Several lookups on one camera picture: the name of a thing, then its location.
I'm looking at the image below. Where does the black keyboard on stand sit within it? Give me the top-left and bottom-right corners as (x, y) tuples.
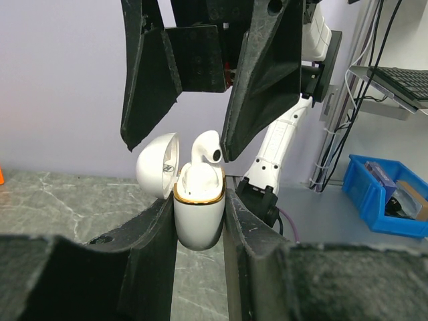
(350, 66), (427, 115)

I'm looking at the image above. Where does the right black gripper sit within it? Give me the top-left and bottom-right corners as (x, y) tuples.
(120, 0), (303, 163)

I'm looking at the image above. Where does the orange sponge box back right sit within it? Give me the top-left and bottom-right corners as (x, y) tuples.
(0, 168), (5, 185)

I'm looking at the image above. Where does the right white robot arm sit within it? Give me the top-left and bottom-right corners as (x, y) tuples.
(120, 0), (342, 226)

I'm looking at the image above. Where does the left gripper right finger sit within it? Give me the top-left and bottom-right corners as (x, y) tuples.
(223, 190), (427, 320)

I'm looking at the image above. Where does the blue plastic bin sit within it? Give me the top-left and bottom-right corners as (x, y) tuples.
(342, 154), (427, 239)

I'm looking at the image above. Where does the black cable bundle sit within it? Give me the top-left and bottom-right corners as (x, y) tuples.
(309, 0), (404, 193)

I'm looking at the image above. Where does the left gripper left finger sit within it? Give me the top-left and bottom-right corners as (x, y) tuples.
(1, 199), (177, 320)

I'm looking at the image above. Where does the white earbud charging case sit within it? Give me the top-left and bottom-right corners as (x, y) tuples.
(136, 133), (226, 251)

